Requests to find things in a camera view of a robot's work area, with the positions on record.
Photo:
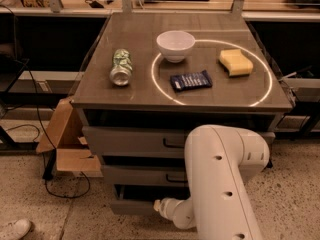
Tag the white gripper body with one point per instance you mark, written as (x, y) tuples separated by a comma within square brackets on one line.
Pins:
[(165, 206)]

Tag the grey bottom drawer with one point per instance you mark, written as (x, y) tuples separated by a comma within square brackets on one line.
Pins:
[(132, 207)]

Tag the grey drawer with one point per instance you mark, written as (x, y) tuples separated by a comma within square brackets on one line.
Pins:
[(164, 143), (144, 171), (132, 207)]

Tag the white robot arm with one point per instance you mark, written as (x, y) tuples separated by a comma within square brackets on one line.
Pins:
[(218, 161)]

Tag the grey middle drawer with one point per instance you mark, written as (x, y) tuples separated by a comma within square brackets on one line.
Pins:
[(144, 171)]

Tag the grey top drawer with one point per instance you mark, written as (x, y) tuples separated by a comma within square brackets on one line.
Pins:
[(164, 143)]

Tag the grey drawer cabinet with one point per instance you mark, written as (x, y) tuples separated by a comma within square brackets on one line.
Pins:
[(156, 76)]

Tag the brown cardboard box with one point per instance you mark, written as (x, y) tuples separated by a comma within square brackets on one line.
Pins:
[(64, 136)]

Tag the dark blue snack packet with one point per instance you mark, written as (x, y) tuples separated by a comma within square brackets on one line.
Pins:
[(191, 81)]

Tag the green soda can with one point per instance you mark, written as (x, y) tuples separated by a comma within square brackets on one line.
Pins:
[(122, 69)]

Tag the white sneaker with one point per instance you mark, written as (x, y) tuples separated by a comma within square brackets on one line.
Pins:
[(15, 230)]

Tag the yellow sponge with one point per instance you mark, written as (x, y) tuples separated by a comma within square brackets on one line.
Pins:
[(236, 63)]

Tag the white ceramic bowl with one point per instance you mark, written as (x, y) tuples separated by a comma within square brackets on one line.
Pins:
[(175, 45)]

